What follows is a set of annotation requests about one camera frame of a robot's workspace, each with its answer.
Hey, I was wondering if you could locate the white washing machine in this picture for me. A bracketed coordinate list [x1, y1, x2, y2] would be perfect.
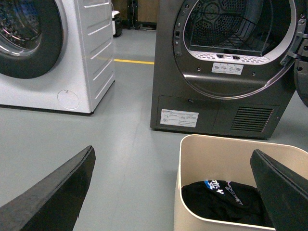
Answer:
[0, 0, 115, 114]

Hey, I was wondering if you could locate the dark grey tumble dryer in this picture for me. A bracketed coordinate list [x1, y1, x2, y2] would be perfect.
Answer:
[150, 0, 297, 139]

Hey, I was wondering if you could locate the black printed t-shirt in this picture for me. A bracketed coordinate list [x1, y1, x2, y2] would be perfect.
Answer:
[181, 180, 273, 228]

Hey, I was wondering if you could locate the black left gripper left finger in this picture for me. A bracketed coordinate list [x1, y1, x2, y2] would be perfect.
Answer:
[0, 146, 96, 231]

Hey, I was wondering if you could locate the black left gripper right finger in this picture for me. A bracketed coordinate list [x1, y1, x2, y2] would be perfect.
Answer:
[250, 149, 308, 231]

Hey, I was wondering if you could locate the beige plastic laundry hamper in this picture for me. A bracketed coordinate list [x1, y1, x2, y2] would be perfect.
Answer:
[174, 135, 308, 231]

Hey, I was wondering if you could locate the white small appliance background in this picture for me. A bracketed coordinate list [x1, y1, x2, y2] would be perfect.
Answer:
[112, 11, 122, 37]

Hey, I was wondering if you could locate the grey dryer door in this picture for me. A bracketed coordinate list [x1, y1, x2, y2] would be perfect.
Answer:
[281, 0, 308, 105]

